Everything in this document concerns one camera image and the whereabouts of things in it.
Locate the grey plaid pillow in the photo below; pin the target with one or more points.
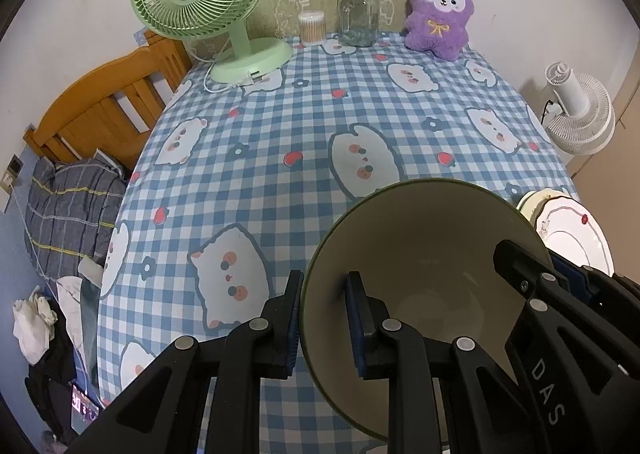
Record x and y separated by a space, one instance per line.
70 214

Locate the blue wall paper patch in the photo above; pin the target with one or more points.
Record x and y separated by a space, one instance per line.
141 35

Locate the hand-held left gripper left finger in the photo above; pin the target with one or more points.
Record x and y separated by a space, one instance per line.
295 339

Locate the glass jar with dark lid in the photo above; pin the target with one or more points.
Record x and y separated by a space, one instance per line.
357 14

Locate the cotton swab container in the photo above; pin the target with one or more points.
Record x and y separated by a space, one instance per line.
312 29

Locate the small lit screen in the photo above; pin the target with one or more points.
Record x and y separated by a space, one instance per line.
82 401

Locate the purple plush toy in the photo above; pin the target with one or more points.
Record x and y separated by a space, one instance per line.
437 29

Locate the blue checked printed tablecloth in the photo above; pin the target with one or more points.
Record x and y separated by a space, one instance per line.
280 124

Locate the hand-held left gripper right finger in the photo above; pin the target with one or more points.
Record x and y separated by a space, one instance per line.
356 334

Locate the white crumpled cloth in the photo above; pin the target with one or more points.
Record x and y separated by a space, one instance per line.
32 329

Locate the white standing fan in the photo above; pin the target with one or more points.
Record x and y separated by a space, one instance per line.
580 109

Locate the floral ceramic bowl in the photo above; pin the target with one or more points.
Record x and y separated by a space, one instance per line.
425 234

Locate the dark clothing pile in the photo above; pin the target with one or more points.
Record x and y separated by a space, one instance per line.
50 384

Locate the wooden bed headboard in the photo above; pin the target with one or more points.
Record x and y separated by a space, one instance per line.
90 119

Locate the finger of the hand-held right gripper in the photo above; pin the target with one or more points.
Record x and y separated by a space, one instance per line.
560 344
580 279

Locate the white plate with red pattern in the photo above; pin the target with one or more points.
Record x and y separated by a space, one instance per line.
575 234

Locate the scalloped yellow floral plate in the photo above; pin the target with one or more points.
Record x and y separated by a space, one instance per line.
530 201

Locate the white wall socket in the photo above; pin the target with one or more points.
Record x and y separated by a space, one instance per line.
7 189

